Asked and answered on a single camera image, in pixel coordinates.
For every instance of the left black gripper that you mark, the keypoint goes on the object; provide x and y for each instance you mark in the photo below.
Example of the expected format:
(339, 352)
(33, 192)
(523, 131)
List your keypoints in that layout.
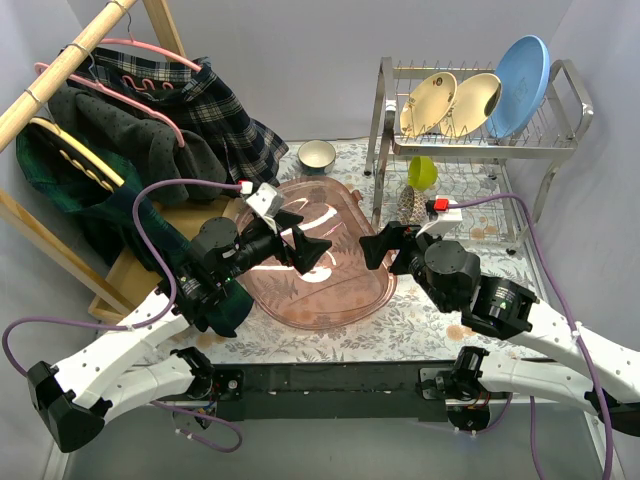
(289, 240)

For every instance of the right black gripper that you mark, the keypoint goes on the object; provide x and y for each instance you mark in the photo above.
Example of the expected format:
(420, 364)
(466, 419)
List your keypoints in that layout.
(400, 248)

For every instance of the green plaid skirt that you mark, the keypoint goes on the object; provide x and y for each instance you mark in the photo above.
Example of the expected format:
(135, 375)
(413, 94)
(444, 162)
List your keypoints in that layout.
(106, 221)

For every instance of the grey dotted skirt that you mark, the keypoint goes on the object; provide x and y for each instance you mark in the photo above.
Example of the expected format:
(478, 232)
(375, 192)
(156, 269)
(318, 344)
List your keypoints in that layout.
(197, 160)

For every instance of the yellow hanger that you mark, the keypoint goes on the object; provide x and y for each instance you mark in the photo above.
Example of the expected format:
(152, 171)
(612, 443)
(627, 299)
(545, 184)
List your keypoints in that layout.
(77, 154)

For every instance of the pink hanger with grey skirt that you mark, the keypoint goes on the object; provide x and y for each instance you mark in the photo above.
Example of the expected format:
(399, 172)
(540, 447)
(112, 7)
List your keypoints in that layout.
(115, 97)

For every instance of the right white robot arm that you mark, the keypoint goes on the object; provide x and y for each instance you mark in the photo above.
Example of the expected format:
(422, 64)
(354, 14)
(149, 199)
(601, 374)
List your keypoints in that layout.
(584, 369)

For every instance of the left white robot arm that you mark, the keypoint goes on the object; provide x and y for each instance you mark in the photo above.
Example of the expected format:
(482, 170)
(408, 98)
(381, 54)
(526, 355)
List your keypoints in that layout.
(79, 395)

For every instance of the navy beige plaid skirt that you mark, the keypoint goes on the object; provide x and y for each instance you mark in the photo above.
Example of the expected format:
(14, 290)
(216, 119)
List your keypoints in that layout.
(207, 107)

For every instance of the pink hanger with plaid skirt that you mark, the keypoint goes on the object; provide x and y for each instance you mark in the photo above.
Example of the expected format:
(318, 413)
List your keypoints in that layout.
(145, 67)

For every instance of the patterned bowl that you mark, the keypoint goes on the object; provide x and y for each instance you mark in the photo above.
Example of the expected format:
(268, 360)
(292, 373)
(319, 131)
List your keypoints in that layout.
(411, 206)

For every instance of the pink transparent basin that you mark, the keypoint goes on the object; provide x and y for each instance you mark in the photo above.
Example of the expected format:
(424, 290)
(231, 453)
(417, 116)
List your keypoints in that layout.
(340, 290)

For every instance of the green bowl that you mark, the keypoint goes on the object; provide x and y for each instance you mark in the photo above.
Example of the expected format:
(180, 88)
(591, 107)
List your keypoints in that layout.
(422, 173)

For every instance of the floral table mat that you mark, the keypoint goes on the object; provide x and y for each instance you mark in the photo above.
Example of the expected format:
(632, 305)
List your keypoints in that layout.
(408, 327)

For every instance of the cream grey bowl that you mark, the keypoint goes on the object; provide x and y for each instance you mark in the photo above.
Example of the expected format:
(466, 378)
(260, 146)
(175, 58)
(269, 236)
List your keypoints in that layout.
(316, 157)

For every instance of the steel dish rack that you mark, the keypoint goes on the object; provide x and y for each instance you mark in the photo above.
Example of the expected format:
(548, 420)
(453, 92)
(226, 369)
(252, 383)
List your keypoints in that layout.
(553, 133)

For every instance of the cream plate left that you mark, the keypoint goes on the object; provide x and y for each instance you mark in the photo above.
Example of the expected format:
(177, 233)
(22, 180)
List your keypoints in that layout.
(428, 104)

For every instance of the cream plate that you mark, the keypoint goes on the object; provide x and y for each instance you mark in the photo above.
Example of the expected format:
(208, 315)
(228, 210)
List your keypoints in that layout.
(476, 99)
(428, 104)

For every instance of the cream plate right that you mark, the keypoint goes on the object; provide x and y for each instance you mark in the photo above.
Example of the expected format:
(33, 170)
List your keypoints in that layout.
(476, 99)

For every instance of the wooden clothes rack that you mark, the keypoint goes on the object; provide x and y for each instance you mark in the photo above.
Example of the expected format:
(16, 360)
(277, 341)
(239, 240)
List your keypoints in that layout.
(29, 103)

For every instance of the blue plate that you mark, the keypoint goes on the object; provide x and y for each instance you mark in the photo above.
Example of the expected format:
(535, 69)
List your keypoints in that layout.
(524, 74)

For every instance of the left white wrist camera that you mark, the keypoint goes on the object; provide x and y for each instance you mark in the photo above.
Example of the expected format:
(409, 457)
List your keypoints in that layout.
(264, 199)

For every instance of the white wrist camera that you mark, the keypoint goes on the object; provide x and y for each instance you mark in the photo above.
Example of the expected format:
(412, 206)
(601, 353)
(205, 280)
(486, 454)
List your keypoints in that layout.
(442, 216)
(264, 199)

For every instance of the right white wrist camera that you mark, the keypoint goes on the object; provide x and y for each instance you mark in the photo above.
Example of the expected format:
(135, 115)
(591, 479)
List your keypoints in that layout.
(442, 216)

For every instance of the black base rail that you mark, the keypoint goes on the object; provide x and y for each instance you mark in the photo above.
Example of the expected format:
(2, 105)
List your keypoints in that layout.
(344, 391)

